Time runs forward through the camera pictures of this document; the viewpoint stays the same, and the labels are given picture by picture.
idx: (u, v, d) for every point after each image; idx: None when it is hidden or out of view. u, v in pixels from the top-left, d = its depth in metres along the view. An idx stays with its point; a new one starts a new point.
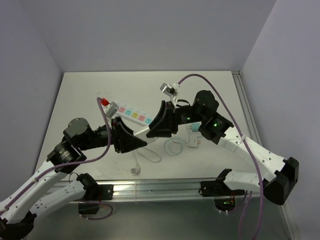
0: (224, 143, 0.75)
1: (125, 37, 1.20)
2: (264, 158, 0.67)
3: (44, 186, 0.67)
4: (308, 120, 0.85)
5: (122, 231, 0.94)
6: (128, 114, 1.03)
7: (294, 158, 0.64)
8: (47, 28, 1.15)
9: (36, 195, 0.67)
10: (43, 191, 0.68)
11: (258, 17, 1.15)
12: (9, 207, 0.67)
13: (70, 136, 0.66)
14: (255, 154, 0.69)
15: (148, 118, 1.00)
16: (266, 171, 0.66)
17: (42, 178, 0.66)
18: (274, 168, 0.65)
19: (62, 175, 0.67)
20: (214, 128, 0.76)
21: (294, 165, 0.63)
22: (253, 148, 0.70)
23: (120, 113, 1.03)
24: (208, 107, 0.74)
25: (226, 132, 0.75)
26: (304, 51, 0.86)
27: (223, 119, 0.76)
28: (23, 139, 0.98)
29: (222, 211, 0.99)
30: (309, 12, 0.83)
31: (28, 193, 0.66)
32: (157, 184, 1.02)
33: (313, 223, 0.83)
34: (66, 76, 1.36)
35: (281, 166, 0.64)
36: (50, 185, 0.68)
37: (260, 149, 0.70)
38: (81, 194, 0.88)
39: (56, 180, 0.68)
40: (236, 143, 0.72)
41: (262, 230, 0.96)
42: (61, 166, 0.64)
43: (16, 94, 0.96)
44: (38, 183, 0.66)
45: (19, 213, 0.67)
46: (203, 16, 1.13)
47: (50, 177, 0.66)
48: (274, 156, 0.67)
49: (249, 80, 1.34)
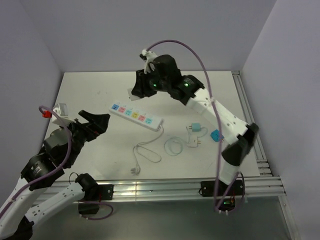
0: (193, 103, 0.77)
1: (125, 37, 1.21)
2: (229, 122, 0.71)
3: (22, 204, 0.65)
4: (307, 120, 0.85)
5: (122, 231, 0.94)
6: (128, 114, 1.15)
7: (255, 124, 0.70)
8: (47, 29, 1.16)
9: (18, 213, 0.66)
10: (23, 208, 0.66)
11: (258, 17, 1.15)
12: None
13: (50, 148, 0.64)
14: (221, 116, 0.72)
15: (148, 118, 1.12)
16: (230, 133, 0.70)
17: (19, 197, 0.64)
18: (237, 131, 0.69)
19: (39, 191, 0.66)
20: (185, 88, 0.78)
21: (254, 130, 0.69)
22: (219, 110, 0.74)
23: (120, 113, 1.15)
24: (165, 68, 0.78)
25: (196, 93, 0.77)
26: (304, 51, 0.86)
27: (194, 81, 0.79)
28: (22, 139, 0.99)
29: (222, 211, 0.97)
30: (309, 11, 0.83)
31: (10, 211, 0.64)
32: (157, 185, 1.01)
33: (313, 224, 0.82)
34: (66, 76, 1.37)
35: (244, 130, 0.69)
36: (30, 201, 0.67)
37: (227, 113, 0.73)
38: (79, 197, 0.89)
39: (35, 196, 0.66)
40: (204, 104, 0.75)
41: (263, 231, 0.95)
42: (34, 182, 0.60)
43: (16, 94, 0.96)
44: (16, 201, 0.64)
45: (6, 230, 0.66)
46: (203, 16, 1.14)
47: (27, 195, 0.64)
48: (238, 121, 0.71)
49: (249, 80, 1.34)
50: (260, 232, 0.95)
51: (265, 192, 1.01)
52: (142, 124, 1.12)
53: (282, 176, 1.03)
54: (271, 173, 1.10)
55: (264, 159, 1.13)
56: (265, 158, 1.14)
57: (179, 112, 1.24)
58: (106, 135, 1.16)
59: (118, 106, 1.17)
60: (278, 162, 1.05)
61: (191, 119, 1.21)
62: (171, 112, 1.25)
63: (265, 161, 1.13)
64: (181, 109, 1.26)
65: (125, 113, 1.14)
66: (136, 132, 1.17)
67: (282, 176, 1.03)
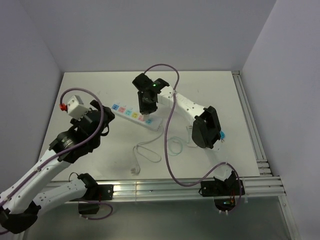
0: (161, 98, 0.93)
1: (125, 37, 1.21)
2: (188, 107, 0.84)
3: (46, 176, 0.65)
4: (307, 119, 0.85)
5: (122, 231, 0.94)
6: (128, 114, 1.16)
7: (212, 106, 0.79)
8: (48, 29, 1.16)
9: (38, 185, 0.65)
10: (45, 180, 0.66)
11: (257, 17, 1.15)
12: (11, 197, 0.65)
13: (88, 122, 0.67)
14: (182, 105, 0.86)
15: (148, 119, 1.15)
16: (190, 117, 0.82)
17: (45, 167, 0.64)
18: (195, 114, 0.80)
19: (65, 164, 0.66)
20: (153, 88, 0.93)
21: (211, 111, 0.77)
22: (180, 101, 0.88)
23: (120, 112, 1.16)
24: (138, 81, 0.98)
25: (161, 90, 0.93)
26: (304, 50, 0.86)
27: (160, 81, 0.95)
28: (23, 139, 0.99)
29: (222, 211, 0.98)
30: (309, 11, 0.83)
31: (30, 183, 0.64)
32: (157, 185, 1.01)
33: (313, 224, 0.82)
34: (66, 76, 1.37)
35: (201, 112, 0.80)
36: (53, 174, 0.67)
37: (187, 102, 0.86)
38: (80, 194, 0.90)
39: (59, 169, 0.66)
40: (168, 97, 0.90)
41: (263, 231, 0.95)
42: (70, 149, 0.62)
43: (16, 94, 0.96)
44: (41, 172, 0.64)
45: (22, 203, 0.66)
46: (203, 16, 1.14)
47: (52, 166, 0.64)
48: (197, 106, 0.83)
49: (249, 80, 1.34)
50: (259, 232, 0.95)
51: (265, 191, 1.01)
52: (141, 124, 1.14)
53: (282, 176, 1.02)
54: (271, 173, 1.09)
55: (264, 159, 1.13)
56: (265, 158, 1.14)
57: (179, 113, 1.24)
58: (106, 135, 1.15)
59: (118, 106, 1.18)
60: (278, 162, 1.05)
61: None
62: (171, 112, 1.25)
63: (265, 161, 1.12)
64: None
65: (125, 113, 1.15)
66: (136, 132, 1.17)
67: (282, 176, 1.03)
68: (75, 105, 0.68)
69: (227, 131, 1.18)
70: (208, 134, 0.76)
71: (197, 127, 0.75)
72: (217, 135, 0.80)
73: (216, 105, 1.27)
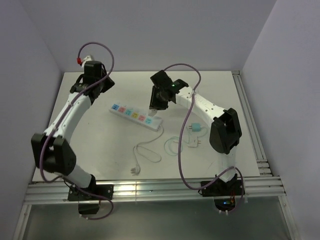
0: (179, 99, 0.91)
1: (125, 37, 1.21)
2: (207, 108, 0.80)
3: (79, 108, 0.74)
4: (307, 119, 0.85)
5: (122, 231, 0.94)
6: (128, 114, 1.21)
7: (232, 108, 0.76)
8: (47, 29, 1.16)
9: (74, 118, 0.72)
10: (78, 115, 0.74)
11: (257, 17, 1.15)
12: (57, 128, 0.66)
13: (91, 66, 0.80)
14: (200, 106, 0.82)
15: (147, 118, 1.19)
16: (208, 119, 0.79)
17: (76, 102, 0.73)
18: (213, 115, 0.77)
19: (88, 102, 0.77)
20: (172, 88, 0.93)
21: (231, 114, 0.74)
22: (198, 101, 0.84)
23: (120, 112, 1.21)
24: (156, 77, 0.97)
25: (180, 91, 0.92)
26: (304, 50, 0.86)
27: (179, 81, 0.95)
28: (23, 139, 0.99)
29: (222, 211, 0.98)
30: (309, 11, 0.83)
31: (70, 114, 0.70)
32: (157, 185, 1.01)
33: (314, 224, 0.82)
34: (66, 76, 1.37)
35: (220, 114, 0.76)
36: (82, 111, 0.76)
37: (207, 103, 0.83)
38: (86, 183, 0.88)
39: (84, 106, 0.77)
40: (187, 98, 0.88)
41: (263, 231, 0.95)
42: (90, 87, 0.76)
43: (16, 94, 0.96)
44: (74, 106, 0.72)
45: (68, 132, 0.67)
46: (203, 16, 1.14)
47: (82, 99, 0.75)
48: (216, 108, 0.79)
49: (249, 80, 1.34)
50: (260, 232, 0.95)
51: (265, 191, 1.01)
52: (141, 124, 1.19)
53: (282, 176, 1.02)
54: (271, 173, 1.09)
55: (264, 159, 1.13)
56: (265, 158, 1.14)
57: (179, 113, 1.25)
58: (106, 135, 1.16)
59: (118, 106, 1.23)
60: (278, 162, 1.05)
61: (191, 119, 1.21)
62: (171, 112, 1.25)
63: (265, 161, 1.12)
64: (180, 109, 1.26)
65: (125, 113, 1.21)
66: (136, 131, 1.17)
67: (282, 176, 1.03)
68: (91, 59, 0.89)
69: None
70: (227, 138, 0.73)
71: (215, 129, 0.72)
72: (236, 140, 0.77)
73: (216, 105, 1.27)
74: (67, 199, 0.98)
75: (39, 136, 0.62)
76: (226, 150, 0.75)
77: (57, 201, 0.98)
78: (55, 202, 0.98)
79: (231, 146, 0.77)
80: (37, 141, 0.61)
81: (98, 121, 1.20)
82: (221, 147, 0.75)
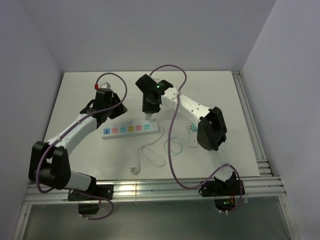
0: (165, 100, 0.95)
1: (126, 37, 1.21)
2: (193, 109, 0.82)
3: (85, 127, 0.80)
4: (307, 120, 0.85)
5: (123, 231, 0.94)
6: (124, 131, 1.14)
7: (217, 107, 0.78)
8: (47, 28, 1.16)
9: (77, 137, 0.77)
10: (81, 135, 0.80)
11: (257, 17, 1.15)
12: (62, 138, 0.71)
13: (103, 95, 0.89)
14: (186, 106, 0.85)
15: (145, 124, 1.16)
16: (195, 118, 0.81)
17: (84, 120, 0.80)
18: (199, 114, 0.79)
19: (93, 124, 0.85)
20: (156, 89, 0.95)
21: (216, 112, 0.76)
22: (184, 102, 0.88)
23: (116, 134, 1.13)
24: (141, 82, 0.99)
25: (166, 92, 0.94)
26: (305, 51, 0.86)
27: (164, 83, 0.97)
28: (23, 139, 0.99)
29: (222, 211, 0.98)
30: (310, 11, 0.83)
31: (75, 130, 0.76)
32: (157, 184, 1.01)
33: (314, 224, 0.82)
34: (66, 76, 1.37)
35: (206, 113, 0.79)
36: (86, 131, 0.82)
37: (192, 103, 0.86)
38: (85, 186, 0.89)
39: (89, 127, 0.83)
40: (172, 99, 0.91)
41: (263, 231, 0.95)
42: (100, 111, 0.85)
43: (16, 94, 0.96)
44: (81, 123, 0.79)
45: (69, 145, 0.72)
46: (203, 16, 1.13)
47: (90, 119, 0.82)
48: (202, 107, 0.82)
49: (249, 80, 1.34)
50: (260, 232, 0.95)
51: (265, 191, 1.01)
52: (141, 133, 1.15)
53: (282, 176, 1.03)
54: (271, 173, 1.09)
55: (264, 159, 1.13)
56: (265, 158, 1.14)
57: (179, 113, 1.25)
58: None
59: (109, 129, 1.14)
60: (278, 162, 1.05)
61: None
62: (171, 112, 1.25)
63: (265, 161, 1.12)
64: None
65: (120, 131, 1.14)
66: None
67: (282, 176, 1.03)
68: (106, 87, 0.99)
69: (227, 131, 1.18)
70: (214, 136, 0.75)
71: (202, 128, 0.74)
72: (223, 137, 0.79)
73: (215, 105, 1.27)
74: (67, 198, 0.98)
75: (42, 143, 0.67)
76: (214, 147, 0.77)
77: (56, 201, 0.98)
78: (54, 202, 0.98)
79: (219, 143, 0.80)
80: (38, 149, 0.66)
81: (94, 132, 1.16)
82: (208, 145, 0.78)
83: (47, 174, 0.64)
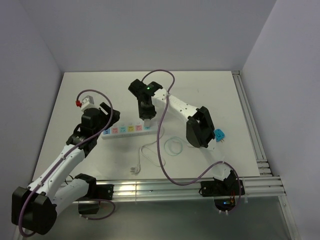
0: (155, 101, 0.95)
1: (126, 37, 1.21)
2: (181, 108, 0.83)
3: (71, 162, 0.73)
4: (307, 120, 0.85)
5: (123, 231, 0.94)
6: (124, 130, 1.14)
7: (204, 106, 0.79)
8: (47, 29, 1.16)
9: (63, 175, 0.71)
10: (68, 171, 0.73)
11: (257, 18, 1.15)
12: (44, 182, 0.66)
13: (88, 120, 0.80)
14: (175, 106, 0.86)
15: None
16: (183, 117, 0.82)
17: (69, 155, 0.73)
18: (188, 114, 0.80)
19: (82, 154, 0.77)
20: (148, 91, 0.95)
21: (203, 111, 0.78)
22: (174, 102, 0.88)
23: (115, 134, 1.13)
24: (133, 86, 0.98)
25: (155, 93, 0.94)
26: (305, 52, 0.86)
27: (153, 84, 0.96)
28: (22, 139, 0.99)
29: (222, 211, 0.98)
30: (310, 12, 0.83)
31: (59, 169, 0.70)
32: (157, 184, 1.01)
33: (314, 224, 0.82)
34: (66, 76, 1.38)
35: (193, 113, 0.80)
36: (73, 164, 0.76)
37: (179, 103, 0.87)
38: (82, 193, 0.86)
39: (77, 159, 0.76)
40: (162, 99, 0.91)
41: (264, 231, 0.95)
42: (87, 140, 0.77)
43: (16, 94, 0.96)
44: (66, 159, 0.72)
45: (54, 187, 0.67)
46: (203, 16, 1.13)
47: (76, 152, 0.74)
48: (190, 106, 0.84)
49: (249, 80, 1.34)
50: (259, 232, 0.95)
51: (265, 191, 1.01)
52: (141, 133, 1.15)
53: (282, 176, 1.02)
54: (271, 173, 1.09)
55: (264, 159, 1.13)
56: (265, 158, 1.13)
57: None
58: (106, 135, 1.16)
59: (109, 129, 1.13)
60: (278, 162, 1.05)
61: None
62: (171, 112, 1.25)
63: (265, 161, 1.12)
64: None
65: (120, 131, 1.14)
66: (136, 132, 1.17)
67: (282, 176, 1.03)
68: (87, 103, 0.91)
69: (226, 131, 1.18)
70: (201, 134, 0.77)
71: (190, 127, 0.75)
72: (211, 135, 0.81)
73: (215, 106, 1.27)
74: None
75: (24, 189, 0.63)
76: (204, 145, 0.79)
77: None
78: None
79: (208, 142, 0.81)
80: (19, 196, 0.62)
81: None
82: (196, 144, 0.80)
83: (29, 220, 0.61)
